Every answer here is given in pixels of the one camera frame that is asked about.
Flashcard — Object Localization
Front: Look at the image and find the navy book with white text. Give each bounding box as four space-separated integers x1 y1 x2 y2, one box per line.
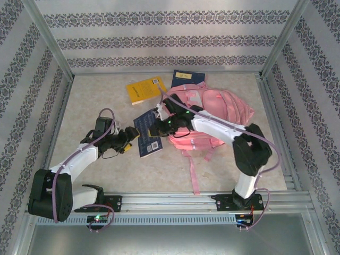
132 109 165 159

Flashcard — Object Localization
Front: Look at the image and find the yellow book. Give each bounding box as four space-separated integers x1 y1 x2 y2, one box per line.
125 76 168 106

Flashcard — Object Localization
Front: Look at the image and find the navy book with gold label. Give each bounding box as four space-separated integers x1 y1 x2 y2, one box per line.
171 69 206 88

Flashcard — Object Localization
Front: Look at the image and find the pink backpack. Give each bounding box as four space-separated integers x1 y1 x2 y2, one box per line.
161 81 254 196

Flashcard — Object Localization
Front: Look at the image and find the left controller board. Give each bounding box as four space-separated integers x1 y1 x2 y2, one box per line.
87 214 109 224

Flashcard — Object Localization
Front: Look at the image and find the controller board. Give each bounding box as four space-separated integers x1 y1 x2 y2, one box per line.
235 213 253 227
87 214 109 224

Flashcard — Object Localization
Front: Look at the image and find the grey metal panel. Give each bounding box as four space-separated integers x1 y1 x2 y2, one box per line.
26 225 325 255

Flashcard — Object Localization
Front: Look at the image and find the right controller board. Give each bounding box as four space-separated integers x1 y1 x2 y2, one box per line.
235 213 253 227

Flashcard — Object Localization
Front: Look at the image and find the thin black right gripper cable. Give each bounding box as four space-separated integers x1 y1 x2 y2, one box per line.
169 127 191 138

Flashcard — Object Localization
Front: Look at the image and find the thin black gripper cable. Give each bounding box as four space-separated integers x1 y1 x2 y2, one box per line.
169 127 191 138
102 150 120 160

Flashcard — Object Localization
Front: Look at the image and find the thin black left gripper cable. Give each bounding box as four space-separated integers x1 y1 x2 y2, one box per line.
102 150 120 160

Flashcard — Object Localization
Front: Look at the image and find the aluminium table side rail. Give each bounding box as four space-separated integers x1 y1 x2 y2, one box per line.
35 75 74 194
254 73 303 192

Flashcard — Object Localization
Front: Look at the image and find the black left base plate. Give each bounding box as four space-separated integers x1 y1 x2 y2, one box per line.
74 195 123 213

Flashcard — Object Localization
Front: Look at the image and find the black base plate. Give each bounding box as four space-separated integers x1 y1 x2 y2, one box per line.
215 193 264 213
74 195 123 213

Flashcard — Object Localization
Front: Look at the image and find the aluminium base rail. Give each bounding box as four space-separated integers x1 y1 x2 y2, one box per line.
25 190 312 214

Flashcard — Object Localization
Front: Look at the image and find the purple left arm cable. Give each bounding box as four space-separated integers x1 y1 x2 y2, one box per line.
52 107 117 234

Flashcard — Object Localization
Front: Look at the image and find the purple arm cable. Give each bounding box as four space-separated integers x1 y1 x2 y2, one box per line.
158 86 282 232
52 107 117 234

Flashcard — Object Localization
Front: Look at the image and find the grey slotted cable duct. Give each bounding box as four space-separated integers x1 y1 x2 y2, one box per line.
36 214 237 226

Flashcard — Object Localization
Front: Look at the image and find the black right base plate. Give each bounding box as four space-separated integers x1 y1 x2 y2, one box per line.
215 193 264 213

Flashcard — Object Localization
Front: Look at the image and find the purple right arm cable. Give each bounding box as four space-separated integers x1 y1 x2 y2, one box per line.
158 86 282 232

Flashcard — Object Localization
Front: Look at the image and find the aluminium frame post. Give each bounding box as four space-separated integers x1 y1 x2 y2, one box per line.
21 0 74 80
259 0 311 79

